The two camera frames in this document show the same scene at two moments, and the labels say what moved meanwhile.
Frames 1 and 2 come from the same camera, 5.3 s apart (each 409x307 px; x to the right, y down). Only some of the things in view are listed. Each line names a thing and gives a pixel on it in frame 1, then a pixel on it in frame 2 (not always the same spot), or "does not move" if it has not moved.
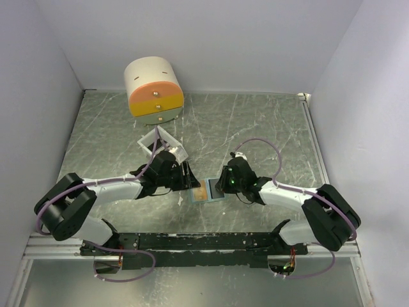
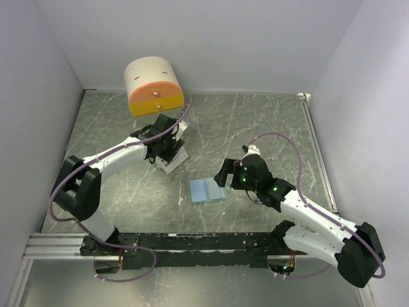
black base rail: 229,249 does not move
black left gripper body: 172,179 → 170,147
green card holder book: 206,192 does not move
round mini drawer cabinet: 155,96 does not move
